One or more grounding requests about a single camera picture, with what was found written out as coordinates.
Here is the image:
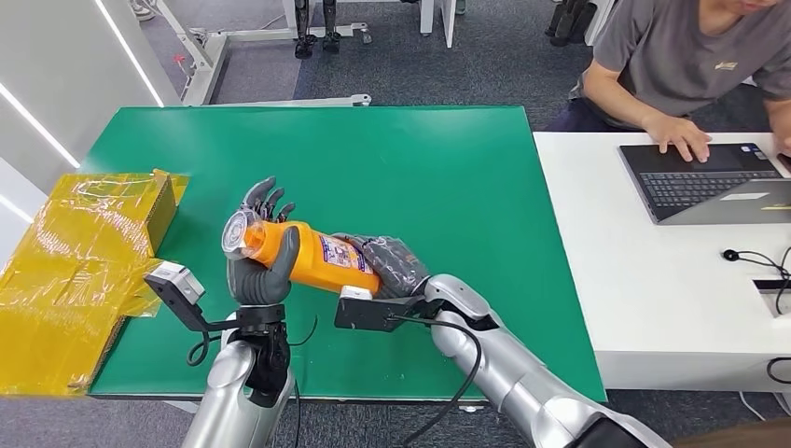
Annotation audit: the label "person's right hand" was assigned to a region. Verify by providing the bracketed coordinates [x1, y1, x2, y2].
[642, 113, 714, 164]

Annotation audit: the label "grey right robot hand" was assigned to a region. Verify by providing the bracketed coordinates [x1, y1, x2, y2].
[332, 232, 432, 301]

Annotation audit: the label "person's left hand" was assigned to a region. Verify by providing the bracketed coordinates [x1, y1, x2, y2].
[770, 111, 791, 157]

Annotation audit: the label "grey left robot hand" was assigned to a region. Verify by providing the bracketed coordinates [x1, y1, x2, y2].
[226, 176, 303, 309]

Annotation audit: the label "orange plastic bottle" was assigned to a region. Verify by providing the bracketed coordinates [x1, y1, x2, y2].
[220, 208, 383, 296]

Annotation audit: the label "dark grey laptop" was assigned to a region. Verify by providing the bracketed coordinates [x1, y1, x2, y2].
[618, 142, 791, 226]

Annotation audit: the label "person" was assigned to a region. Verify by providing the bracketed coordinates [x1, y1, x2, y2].
[546, 0, 791, 164]

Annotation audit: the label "green table mat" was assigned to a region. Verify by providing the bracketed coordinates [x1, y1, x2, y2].
[80, 105, 609, 404]

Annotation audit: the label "white desk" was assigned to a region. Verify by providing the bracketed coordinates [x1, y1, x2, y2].
[533, 131, 791, 395]

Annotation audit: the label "yellow film wrapped cardboard box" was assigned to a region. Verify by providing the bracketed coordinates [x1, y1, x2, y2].
[0, 168, 191, 398]

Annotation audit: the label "black robot legs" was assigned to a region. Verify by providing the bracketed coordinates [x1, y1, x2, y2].
[292, 0, 342, 62]

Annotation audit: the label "white table leg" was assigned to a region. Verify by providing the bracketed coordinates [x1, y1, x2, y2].
[419, 0, 460, 50]

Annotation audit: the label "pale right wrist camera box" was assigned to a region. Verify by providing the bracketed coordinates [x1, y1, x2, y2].
[333, 285, 429, 335]

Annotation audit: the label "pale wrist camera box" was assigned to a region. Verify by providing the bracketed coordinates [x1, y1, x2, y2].
[143, 259, 241, 336]
[333, 285, 429, 335]

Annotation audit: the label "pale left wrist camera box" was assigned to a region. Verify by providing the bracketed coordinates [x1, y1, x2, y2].
[143, 259, 241, 336]

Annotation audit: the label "black cable with round puck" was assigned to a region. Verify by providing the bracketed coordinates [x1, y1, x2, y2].
[721, 248, 791, 317]

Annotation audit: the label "white metal stand frame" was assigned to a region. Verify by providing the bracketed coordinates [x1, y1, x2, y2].
[131, 0, 374, 108]

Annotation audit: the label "black looped cable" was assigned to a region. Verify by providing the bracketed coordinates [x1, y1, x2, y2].
[766, 357, 791, 387]

